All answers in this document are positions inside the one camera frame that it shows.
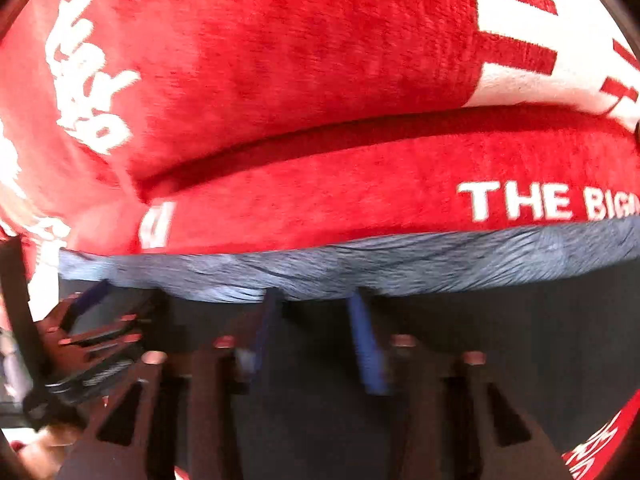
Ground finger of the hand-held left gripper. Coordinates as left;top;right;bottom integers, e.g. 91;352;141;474
57;312;151;361
45;279;115;333

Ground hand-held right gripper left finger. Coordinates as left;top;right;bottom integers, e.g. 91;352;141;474
59;287;284;480

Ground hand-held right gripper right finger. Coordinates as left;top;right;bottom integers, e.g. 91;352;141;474
348;291;573;480

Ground black pants with grey lining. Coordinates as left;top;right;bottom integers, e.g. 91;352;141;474
57;219;640;480

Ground person's left hand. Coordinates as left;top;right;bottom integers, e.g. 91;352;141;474
15;422;86;478

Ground red printed blanket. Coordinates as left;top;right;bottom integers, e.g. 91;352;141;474
0;0;640;480

